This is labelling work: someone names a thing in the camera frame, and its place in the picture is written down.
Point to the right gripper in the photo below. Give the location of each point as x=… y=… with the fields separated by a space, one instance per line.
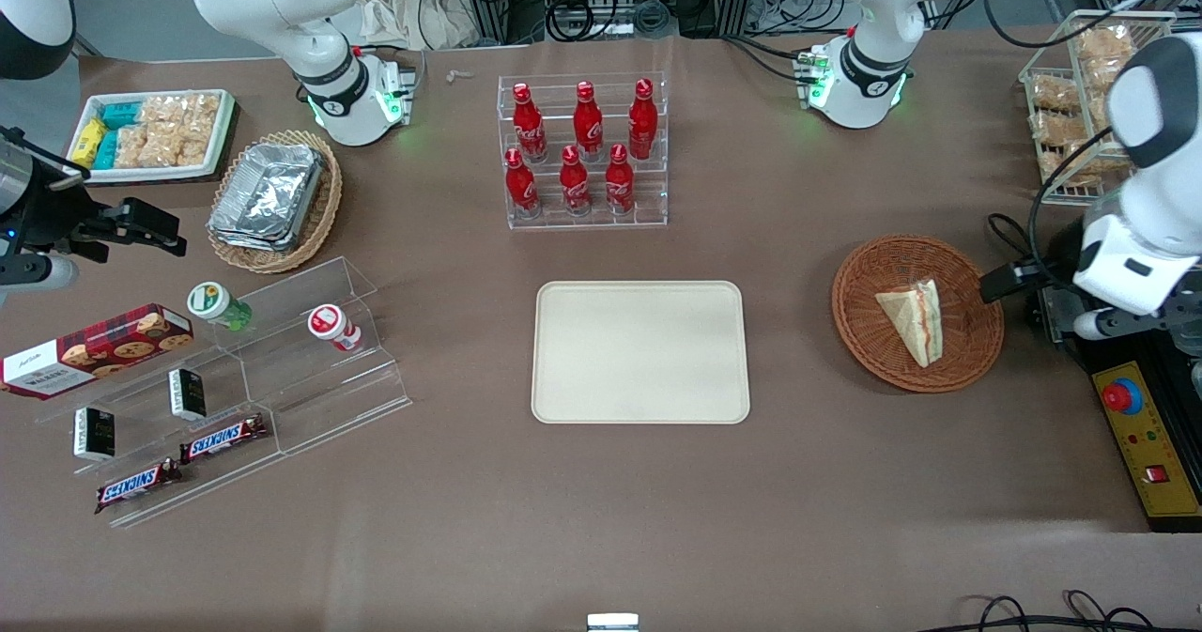
x=47 y=220

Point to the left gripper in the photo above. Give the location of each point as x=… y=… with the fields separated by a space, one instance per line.
x=1059 y=258

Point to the triangle sandwich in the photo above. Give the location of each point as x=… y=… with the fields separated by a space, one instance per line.
x=916 y=317

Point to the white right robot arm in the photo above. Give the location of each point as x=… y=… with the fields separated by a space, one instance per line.
x=282 y=12

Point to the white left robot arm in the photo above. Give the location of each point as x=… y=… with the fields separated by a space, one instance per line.
x=869 y=12

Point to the white rectangular snack tray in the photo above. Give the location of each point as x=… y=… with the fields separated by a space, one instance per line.
x=150 y=175

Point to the round brown wicker basket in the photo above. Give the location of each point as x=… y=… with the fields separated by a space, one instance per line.
x=883 y=350

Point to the oval light wicker basket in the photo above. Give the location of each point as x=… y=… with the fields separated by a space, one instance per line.
x=321 y=223

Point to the beige plastic tray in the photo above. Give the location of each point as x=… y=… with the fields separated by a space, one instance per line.
x=639 y=350

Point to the black box with metal bar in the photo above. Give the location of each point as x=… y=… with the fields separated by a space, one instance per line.
x=1061 y=317

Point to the teal snack packet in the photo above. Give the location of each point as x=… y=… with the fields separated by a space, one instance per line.
x=106 y=149
x=120 y=115

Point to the clear bag of crackers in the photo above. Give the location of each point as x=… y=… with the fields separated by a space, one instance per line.
x=194 y=144
x=183 y=109
x=146 y=146

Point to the yellow snack packet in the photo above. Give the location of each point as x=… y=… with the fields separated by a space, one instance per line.
x=87 y=142

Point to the green capped small bottle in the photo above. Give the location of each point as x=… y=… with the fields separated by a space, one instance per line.
x=218 y=305

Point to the red tartan cookie box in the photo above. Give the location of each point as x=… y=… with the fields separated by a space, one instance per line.
x=94 y=350

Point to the bagged fried snack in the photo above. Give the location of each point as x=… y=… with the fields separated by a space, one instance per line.
x=1056 y=94
x=1059 y=130
x=1103 y=50
x=1080 y=167

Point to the stacked aluminium foil containers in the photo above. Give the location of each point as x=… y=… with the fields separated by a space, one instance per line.
x=268 y=191

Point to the small black white box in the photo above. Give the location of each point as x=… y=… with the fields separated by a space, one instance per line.
x=188 y=393
x=94 y=434

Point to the yellow black emergency stop box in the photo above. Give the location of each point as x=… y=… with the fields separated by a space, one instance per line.
x=1150 y=454

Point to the red capped small bottle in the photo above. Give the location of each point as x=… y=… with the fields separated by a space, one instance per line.
x=333 y=328

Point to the Snickers chocolate bar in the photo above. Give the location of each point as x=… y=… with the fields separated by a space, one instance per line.
x=223 y=439
x=138 y=485

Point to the clear acrylic stepped display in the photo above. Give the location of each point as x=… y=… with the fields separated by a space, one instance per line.
x=329 y=397

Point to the crumpled beige cloth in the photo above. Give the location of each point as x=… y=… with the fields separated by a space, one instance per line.
x=413 y=7

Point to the small clear plastic scrap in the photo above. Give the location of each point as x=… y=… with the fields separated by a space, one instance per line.
x=460 y=75

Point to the red cola bottle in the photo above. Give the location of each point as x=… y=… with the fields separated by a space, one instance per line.
x=529 y=130
x=619 y=184
x=588 y=125
x=642 y=125
x=521 y=191
x=575 y=186

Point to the clear acrylic bottle rack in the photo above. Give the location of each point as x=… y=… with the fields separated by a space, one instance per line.
x=582 y=223

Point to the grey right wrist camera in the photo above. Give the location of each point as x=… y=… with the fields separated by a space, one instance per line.
x=38 y=277

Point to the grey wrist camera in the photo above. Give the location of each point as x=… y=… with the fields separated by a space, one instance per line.
x=38 y=277
x=1117 y=324

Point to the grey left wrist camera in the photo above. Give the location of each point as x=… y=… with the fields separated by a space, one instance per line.
x=1117 y=324

